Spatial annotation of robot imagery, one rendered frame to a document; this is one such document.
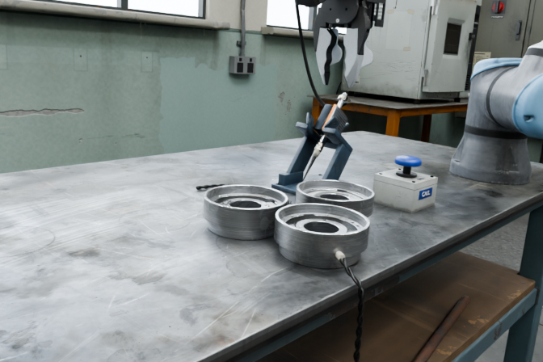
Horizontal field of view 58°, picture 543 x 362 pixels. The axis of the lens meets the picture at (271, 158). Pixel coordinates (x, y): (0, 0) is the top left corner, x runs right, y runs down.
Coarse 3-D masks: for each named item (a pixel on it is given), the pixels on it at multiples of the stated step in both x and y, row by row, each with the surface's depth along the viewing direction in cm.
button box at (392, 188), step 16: (384, 176) 75; (400, 176) 75; (416, 176) 75; (432, 176) 76; (384, 192) 75; (400, 192) 73; (416, 192) 72; (432, 192) 76; (400, 208) 73; (416, 208) 73
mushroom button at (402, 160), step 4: (400, 156) 75; (404, 156) 75; (408, 156) 75; (412, 156) 76; (396, 160) 75; (400, 160) 74; (404, 160) 74; (408, 160) 74; (412, 160) 74; (416, 160) 74; (420, 160) 74; (400, 164) 74; (404, 164) 74; (408, 164) 74; (412, 164) 73; (416, 164) 74; (420, 164) 74; (404, 168) 75; (408, 168) 75; (404, 172) 75; (408, 172) 75
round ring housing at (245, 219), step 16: (208, 192) 63; (224, 192) 65; (240, 192) 66; (256, 192) 66; (272, 192) 65; (208, 208) 59; (224, 208) 57; (240, 208) 56; (256, 208) 57; (272, 208) 58; (208, 224) 61; (224, 224) 57; (240, 224) 57; (256, 224) 57; (272, 224) 58
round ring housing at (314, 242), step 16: (288, 208) 58; (304, 208) 60; (320, 208) 60; (336, 208) 59; (304, 224) 56; (320, 224) 57; (336, 224) 57; (352, 224) 57; (368, 224) 54; (288, 240) 52; (304, 240) 51; (320, 240) 50; (336, 240) 50; (352, 240) 51; (288, 256) 53; (304, 256) 52; (320, 256) 50; (352, 256) 52
